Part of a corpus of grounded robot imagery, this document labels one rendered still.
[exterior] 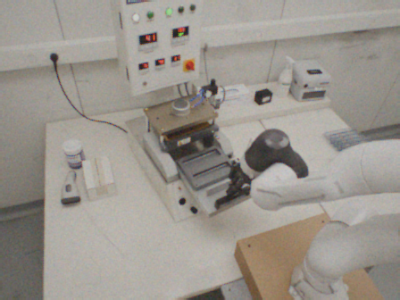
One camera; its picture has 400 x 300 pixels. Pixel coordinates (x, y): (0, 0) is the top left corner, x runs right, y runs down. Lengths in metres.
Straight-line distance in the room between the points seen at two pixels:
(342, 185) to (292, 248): 0.59
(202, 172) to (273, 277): 0.46
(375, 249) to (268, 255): 0.50
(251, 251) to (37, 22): 1.38
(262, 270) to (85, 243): 0.71
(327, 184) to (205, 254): 0.74
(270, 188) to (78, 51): 1.25
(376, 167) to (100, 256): 1.05
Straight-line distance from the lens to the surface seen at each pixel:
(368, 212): 0.98
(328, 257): 0.88
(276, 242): 1.29
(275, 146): 0.86
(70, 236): 1.47
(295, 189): 0.78
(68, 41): 1.78
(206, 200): 1.23
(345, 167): 0.74
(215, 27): 1.89
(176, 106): 1.34
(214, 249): 1.37
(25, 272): 2.36
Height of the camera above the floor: 1.95
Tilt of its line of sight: 44 degrees down
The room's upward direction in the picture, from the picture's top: 3 degrees clockwise
